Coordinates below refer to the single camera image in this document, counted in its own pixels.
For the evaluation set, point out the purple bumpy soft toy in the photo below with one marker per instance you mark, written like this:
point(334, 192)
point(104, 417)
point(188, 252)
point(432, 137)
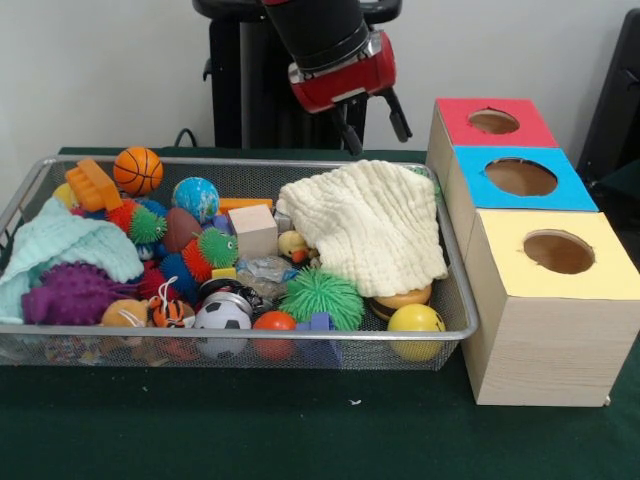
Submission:
point(75, 295)

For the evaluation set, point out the cream knitted cloth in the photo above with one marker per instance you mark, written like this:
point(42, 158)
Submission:
point(370, 225)

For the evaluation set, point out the yellow smiley ball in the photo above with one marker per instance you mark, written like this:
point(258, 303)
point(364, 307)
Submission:
point(415, 317)

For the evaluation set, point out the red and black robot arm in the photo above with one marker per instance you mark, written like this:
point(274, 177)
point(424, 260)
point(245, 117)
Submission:
point(320, 30)

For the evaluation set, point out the dark green table cloth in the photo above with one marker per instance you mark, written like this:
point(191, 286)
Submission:
point(622, 182)
point(300, 430)

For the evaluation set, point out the plain wooden cube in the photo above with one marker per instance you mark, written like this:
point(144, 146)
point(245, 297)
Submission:
point(254, 231)

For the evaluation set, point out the blue globe ball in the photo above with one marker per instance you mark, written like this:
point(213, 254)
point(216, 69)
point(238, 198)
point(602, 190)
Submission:
point(196, 199)

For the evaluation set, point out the black stand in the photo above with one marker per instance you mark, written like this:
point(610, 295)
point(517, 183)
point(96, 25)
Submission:
point(615, 100)

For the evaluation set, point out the toy soccer ball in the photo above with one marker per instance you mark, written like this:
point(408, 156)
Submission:
point(222, 316)

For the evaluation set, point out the silver mesh bin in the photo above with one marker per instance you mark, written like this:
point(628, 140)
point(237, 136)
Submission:
point(360, 352)

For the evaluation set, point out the plain orange ball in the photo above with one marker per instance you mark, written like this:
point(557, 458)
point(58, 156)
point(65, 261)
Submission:
point(274, 321)

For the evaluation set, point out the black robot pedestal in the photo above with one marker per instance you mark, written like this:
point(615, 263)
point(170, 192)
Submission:
point(240, 100)

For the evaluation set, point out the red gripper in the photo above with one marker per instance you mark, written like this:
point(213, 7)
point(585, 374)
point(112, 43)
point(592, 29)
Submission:
point(350, 80)

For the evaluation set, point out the orange toy basketball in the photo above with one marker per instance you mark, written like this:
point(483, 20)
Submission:
point(138, 171)

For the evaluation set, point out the mint knitted cloth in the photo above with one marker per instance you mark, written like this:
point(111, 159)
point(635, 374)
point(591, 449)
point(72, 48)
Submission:
point(65, 240)

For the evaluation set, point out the small green spiky ball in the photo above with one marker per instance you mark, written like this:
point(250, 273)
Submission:
point(218, 246)

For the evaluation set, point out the large orange toy brick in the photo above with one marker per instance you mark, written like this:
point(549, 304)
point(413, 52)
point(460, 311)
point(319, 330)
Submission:
point(92, 185)

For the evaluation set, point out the wooden box with three holes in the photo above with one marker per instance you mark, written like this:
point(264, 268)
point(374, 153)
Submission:
point(550, 350)

